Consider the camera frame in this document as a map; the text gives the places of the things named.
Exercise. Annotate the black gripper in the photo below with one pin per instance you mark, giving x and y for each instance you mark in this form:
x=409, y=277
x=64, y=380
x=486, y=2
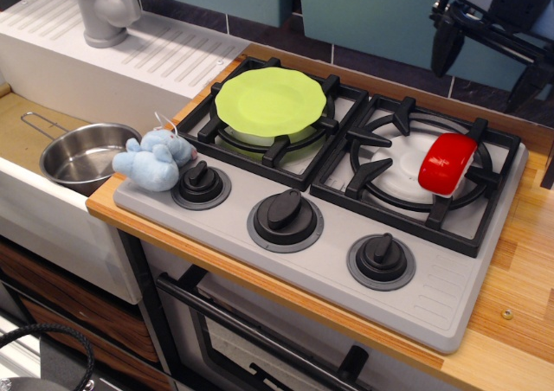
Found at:
x=519, y=29

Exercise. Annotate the red salmon sushi toy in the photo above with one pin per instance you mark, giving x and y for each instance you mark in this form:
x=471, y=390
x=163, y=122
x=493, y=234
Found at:
x=446, y=163

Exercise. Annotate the black right burner grate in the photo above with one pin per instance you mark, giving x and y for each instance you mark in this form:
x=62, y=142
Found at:
x=374, y=172

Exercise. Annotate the black burner grate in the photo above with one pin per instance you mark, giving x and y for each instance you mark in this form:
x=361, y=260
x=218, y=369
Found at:
x=292, y=160
x=374, y=172

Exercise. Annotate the black left burner grate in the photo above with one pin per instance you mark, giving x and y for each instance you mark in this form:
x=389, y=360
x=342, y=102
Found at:
x=292, y=160

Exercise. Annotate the green plastic plate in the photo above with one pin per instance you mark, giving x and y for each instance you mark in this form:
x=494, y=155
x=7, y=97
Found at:
x=270, y=102

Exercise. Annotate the black right stove knob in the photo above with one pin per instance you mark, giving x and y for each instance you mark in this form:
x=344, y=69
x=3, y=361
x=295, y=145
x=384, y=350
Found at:
x=381, y=262

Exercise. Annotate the black stove knob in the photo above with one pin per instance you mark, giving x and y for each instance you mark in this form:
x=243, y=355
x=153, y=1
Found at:
x=201, y=187
x=285, y=223
x=381, y=262

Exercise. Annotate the grey toy stove top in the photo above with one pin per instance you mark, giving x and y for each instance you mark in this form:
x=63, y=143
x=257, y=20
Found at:
x=433, y=308

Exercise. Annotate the black middle stove knob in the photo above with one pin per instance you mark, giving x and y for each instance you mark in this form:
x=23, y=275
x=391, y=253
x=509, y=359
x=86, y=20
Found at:
x=285, y=223

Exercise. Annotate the black left stove knob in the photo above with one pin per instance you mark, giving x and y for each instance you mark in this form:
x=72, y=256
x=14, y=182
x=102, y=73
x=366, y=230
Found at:
x=201, y=187

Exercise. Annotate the white toy sink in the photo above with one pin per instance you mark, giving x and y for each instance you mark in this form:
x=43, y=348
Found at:
x=52, y=81

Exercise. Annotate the blue plush toy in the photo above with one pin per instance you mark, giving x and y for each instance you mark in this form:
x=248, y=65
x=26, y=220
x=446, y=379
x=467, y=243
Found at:
x=153, y=164

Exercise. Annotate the grey toy faucet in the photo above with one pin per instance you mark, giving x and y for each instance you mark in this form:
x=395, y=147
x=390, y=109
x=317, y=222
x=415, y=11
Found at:
x=105, y=21

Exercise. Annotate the stainless steel pot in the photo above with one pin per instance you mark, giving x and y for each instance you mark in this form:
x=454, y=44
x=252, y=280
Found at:
x=81, y=159

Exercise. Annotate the wooden drawer front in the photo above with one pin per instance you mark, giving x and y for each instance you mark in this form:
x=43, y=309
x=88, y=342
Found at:
x=121, y=343

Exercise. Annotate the black oven door handle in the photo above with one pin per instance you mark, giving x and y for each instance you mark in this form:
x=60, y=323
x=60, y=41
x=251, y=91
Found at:
x=248, y=354

